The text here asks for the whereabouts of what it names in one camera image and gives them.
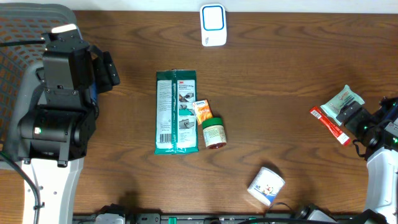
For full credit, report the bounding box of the red coffee stick sachet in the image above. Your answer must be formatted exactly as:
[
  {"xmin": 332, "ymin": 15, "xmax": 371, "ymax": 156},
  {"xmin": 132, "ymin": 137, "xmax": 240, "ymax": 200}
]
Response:
[{"xmin": 310, "ymin": 106, "xmax": 351, "ymax": 146}]

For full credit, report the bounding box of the teal white snack packet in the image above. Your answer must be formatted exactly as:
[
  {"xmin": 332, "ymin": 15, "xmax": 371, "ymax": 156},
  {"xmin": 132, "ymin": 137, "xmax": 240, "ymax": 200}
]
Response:
[{"xmin": 320, "ymin": 85, "xmax": 365, "ymax": 126}]

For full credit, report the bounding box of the white red package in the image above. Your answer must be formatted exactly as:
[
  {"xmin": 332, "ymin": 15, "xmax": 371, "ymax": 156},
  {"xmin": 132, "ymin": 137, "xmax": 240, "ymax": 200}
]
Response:
[{"xmin": 154, "ymin": 70, "xmax": 198, "ymax": 155}]

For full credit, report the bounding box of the small orange carton box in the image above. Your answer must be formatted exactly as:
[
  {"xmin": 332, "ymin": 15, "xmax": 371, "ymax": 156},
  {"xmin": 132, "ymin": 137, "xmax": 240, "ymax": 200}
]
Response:
[{"xmin": 192, "ymin": 100, "xmax": 213, "ymax": 125}]

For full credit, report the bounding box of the white blue labelled jar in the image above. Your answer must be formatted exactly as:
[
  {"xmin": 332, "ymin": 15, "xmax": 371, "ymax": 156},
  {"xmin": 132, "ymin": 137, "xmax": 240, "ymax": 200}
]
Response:
[{"xmin": 247, "ymin": 167, "xmax": 285, "ymax": 206}]

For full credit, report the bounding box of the green lid white jar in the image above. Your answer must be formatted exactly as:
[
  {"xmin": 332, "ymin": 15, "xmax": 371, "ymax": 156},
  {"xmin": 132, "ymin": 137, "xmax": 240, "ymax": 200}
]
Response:
[{"xmin": 202, "ymin": 118, "xmax": 227, "ymax": 149}]

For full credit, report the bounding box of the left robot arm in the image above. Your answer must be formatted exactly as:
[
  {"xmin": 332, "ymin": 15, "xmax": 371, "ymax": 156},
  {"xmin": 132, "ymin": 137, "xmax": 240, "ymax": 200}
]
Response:
[{"xmin": 16, "ymin": 29, "xmax": 120, "ymax": 223}]

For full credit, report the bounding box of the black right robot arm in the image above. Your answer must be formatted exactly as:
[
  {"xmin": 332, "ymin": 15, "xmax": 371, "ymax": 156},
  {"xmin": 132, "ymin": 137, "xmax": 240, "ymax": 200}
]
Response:
[{"xmin": 337, "ymin": 98, "xmax": 397, "ymax": 223}]

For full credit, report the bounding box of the white barcode scanner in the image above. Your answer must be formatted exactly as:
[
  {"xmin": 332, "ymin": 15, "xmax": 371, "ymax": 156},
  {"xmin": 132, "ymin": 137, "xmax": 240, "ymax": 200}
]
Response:
[{"xmin": 200, "ymin": 4, "xmax": 227, "ymax": 47}]

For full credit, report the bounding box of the grey plastic mesh basket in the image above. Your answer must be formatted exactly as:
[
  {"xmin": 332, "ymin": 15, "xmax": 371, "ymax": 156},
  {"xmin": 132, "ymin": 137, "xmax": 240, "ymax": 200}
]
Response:
[{"xmin": 1, "ymin": 3, "xmax": 76, "ymax": 161}]

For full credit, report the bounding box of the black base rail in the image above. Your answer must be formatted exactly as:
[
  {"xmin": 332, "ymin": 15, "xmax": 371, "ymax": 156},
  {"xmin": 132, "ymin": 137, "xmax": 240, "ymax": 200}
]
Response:
[{"xmin": 72, "ymin": 203, "xmax": 368, "ymax": 224}]

